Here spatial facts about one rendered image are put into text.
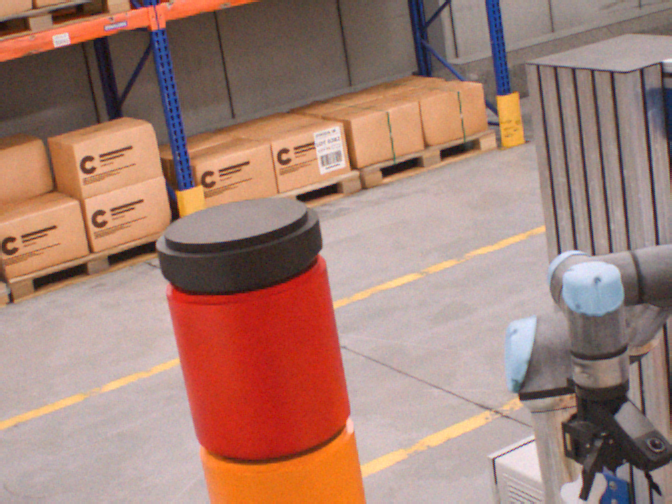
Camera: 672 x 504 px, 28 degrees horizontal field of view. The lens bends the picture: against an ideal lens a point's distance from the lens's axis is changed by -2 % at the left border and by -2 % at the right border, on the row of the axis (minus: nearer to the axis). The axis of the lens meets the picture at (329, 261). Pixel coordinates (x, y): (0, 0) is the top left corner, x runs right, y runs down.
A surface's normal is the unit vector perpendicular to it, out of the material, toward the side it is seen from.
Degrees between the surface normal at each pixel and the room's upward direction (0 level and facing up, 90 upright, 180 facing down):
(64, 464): 0
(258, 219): 0
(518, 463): 0
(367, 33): 90
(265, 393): 90
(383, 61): 90
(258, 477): 90
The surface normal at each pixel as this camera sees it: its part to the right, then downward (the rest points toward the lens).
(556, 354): -0.01, -0.05
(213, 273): -0.25, 0.33
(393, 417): -0.15, -0.94
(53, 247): 0.51, 0.21
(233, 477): -0.49, 0.34
